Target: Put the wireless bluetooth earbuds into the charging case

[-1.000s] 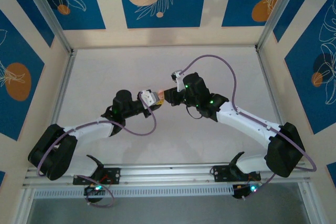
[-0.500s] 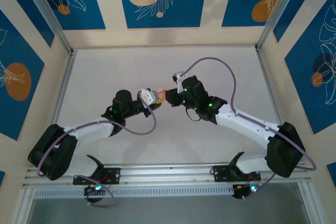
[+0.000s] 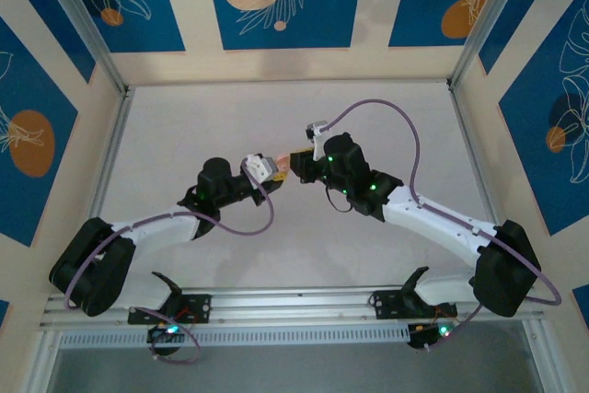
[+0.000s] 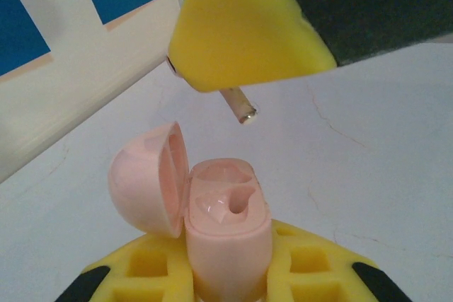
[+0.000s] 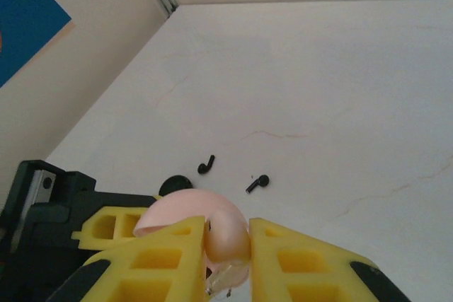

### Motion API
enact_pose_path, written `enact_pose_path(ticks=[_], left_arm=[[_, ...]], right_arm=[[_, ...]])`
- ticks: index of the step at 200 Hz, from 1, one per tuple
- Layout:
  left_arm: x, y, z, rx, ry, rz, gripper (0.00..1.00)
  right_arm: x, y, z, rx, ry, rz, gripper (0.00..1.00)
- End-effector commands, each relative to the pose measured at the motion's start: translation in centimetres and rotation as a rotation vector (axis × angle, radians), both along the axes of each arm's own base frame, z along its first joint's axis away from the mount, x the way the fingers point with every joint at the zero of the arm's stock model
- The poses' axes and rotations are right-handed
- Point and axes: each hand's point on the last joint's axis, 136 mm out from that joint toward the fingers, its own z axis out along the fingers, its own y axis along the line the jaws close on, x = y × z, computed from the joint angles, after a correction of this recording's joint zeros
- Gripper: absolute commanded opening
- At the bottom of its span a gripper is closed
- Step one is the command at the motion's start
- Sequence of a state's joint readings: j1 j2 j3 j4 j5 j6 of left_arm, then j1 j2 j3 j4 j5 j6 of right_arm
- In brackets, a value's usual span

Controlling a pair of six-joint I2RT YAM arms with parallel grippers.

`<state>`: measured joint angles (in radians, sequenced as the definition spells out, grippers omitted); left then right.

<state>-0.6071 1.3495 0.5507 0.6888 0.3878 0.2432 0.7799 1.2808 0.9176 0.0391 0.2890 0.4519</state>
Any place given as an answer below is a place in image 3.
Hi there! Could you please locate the black controller board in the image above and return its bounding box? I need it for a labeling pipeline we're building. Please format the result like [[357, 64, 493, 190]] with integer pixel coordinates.
[[146, 324, 186, 358], [407, 321, 457, 351]]

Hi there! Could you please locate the grey metal sheet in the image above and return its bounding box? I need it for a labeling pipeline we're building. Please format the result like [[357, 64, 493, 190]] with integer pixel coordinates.
[[45, 347, 544, 393]]

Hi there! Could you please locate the thin black right gripper cable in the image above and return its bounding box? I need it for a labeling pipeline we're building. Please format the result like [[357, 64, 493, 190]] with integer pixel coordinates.
[[323, 184, 355, 215]]

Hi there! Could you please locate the aluminium side rail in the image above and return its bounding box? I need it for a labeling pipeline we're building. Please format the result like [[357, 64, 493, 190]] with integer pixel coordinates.
[[89, 87, 135, 224], [448, 82, 503, 228]]

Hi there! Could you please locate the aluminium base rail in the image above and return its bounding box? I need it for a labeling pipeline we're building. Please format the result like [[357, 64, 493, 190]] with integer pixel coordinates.
[[40, 285, 547, 330]]

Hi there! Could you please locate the grey slotted cable duct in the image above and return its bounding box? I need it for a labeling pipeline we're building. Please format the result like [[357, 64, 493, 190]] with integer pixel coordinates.
[[58, 322, 413, 349]]

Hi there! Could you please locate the aluminium frame post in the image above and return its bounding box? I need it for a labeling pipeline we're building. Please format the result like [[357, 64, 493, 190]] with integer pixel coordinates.
[[446, 0, 530, 90], [32, 0, 131, 96]]

